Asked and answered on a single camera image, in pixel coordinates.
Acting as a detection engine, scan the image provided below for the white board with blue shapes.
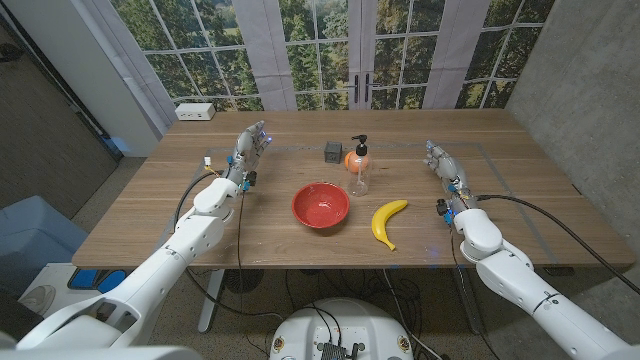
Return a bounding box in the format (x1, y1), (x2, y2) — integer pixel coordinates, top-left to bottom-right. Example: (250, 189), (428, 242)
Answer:
(17, 262), (136, 321)

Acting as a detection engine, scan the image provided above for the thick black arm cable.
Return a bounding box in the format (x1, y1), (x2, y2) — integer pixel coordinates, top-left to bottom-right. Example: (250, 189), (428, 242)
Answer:
(474, 193), (640, 296)
(173, 170), (221, 236)

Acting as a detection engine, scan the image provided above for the yellow banana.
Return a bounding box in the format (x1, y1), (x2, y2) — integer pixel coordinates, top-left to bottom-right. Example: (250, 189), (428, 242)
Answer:
(370, 199), (409, 252)

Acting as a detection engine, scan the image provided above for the grey block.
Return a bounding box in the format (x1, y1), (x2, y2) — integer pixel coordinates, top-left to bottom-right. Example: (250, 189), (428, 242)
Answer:
(323, 140), (344, 165)

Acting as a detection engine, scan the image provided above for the thin black left wrist cable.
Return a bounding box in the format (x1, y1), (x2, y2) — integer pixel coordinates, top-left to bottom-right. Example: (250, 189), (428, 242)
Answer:
(234, 192), (286, 321)

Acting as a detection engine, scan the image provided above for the white robot torso base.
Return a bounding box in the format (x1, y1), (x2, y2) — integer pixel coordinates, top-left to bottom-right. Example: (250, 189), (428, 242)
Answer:
(268, 297), (414, 360)

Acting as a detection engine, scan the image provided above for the red bowl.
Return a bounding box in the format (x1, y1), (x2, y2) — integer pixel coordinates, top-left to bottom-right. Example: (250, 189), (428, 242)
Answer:
(291, 181), (351, 230)

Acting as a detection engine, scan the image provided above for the white power strip box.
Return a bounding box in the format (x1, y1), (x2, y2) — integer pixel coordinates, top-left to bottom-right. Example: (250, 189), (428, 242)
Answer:
(174, 102), (217, 122)

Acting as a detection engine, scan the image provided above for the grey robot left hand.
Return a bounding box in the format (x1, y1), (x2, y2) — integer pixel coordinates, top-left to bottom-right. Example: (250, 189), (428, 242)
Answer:
(223, 119), (274, 194)

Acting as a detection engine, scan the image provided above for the dark round floor fan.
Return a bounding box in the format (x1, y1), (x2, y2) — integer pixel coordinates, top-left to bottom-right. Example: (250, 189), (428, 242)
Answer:
(223, 268), (265, 294)

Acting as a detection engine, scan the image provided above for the printed window forest backdrop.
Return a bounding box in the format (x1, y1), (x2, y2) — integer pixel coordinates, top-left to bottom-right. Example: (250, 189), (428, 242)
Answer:
(109, 0), (556, 112)

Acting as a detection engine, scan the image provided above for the table leg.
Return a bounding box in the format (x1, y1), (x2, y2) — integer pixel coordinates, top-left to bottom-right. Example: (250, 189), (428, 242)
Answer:
(452, 268), (486, 335)
(197, 268), (226, 335)

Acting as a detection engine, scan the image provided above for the blue bin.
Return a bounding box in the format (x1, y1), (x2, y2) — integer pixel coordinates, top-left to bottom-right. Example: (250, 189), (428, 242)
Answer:
(0, 194), (90, 301)

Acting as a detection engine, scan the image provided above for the orange fruit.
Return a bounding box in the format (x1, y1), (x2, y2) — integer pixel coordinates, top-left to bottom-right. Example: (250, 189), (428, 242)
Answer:
(343, 149), (371, 174)

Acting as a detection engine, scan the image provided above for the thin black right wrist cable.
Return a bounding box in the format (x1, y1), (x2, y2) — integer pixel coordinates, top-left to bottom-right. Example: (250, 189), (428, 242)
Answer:
(448, 223), (484, 346)

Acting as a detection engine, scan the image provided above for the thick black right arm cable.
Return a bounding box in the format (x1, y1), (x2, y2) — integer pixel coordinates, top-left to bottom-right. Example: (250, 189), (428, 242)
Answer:
(474, 193), (640, 296)

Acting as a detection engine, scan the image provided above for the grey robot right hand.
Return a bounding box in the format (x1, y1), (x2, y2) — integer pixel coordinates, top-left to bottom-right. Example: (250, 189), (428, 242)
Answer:
(423, 139), (477, 214)

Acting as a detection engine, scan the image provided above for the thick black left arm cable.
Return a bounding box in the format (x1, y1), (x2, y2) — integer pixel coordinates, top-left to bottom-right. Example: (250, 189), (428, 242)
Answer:
(173, 170), (221, 236)

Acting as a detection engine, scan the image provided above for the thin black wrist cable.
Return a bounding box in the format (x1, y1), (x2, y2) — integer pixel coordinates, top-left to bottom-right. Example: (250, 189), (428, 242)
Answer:
(448, 223), (484, 346)
(234, 192), (286, 321)

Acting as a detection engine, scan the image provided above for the clear pump dispenser bottle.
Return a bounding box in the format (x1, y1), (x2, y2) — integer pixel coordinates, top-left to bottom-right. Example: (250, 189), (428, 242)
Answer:
(346, 133), (374, 198)

